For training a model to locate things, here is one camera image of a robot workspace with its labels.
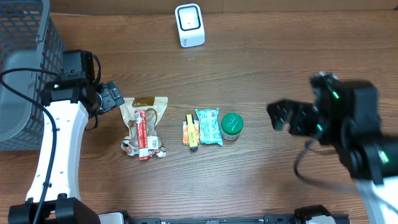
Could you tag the grey plastic mesh basket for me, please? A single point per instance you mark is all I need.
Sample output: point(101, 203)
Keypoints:
point(31, 51)

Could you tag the white patterned wrapper packet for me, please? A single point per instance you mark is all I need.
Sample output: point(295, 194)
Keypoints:
point(155, 147)

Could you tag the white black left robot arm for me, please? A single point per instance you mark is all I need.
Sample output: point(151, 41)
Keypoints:
point(75, 96)

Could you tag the white barcode scanner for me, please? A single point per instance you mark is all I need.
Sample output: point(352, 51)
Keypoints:
point(190, 25)

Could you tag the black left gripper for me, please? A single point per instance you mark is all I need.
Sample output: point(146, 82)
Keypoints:
point(111, 96)

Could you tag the yellow highlighter black cap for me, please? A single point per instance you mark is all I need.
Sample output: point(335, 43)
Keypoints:
point(191, 132)

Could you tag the green lid jar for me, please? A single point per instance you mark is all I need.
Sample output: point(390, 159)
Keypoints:
point(231, 126)

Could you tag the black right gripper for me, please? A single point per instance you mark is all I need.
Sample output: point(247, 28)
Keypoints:
point(301, 118)

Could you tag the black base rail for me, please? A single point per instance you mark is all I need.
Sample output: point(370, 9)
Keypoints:
point(310, 214)

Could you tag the brown transparent snack bag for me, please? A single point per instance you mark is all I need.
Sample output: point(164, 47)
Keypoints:
point(153, 106)

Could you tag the teal tissue packet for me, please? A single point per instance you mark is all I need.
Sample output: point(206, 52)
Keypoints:
point(209, 127)

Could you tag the red snack bar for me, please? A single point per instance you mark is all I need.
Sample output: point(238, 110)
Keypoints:
point(140, 116)

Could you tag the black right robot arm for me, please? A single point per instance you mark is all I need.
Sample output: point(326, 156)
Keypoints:
point(345, 115)

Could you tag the orange snack packet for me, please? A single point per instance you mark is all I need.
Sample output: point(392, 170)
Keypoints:
point(185, 137)

